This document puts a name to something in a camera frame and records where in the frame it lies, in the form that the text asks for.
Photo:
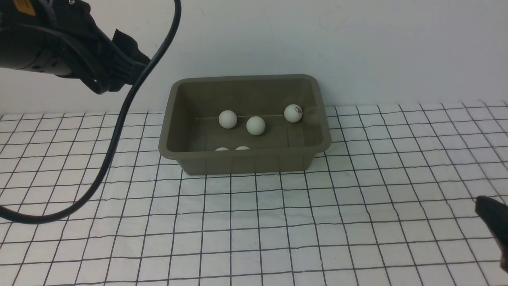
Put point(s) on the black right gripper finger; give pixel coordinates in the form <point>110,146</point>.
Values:
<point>495,215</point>

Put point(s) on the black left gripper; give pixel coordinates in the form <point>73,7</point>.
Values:
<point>103,64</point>

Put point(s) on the white ping-pong ball with logo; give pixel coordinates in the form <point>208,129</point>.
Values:
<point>227,119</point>

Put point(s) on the white ping-pong ball marked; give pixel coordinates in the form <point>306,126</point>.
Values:
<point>293,113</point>

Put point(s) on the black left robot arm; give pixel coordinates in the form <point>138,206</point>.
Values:
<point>27,40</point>

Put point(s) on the white grid-pattern tablecloth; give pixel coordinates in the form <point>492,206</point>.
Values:
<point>390,203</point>

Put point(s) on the olive plastic bin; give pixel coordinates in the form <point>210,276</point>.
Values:
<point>191,132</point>

